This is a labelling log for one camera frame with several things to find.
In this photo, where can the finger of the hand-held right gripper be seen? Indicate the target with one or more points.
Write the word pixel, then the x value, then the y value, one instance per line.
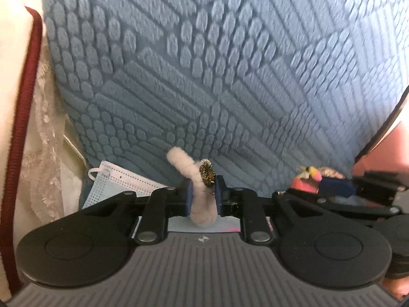
pixel 351 205
pixel 337 187

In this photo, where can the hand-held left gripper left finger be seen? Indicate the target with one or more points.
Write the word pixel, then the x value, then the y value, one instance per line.
pixel 188 198

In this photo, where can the small pink plush toy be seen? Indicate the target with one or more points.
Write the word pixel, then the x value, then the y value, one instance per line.
pixel 303 184

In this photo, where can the pink cardboard box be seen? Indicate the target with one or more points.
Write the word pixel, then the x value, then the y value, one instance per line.
pixel 393 140

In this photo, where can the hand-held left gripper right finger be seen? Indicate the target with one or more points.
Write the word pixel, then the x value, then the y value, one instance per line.
pixel 219 198

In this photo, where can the blue textured cushion mat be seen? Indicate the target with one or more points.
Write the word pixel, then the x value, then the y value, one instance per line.
pixel 223 54

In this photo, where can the blue face mask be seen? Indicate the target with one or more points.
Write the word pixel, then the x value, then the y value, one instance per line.
pixel 127 179

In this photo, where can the red black white blanket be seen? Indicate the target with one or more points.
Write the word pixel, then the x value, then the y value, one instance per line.
pixel 48 140

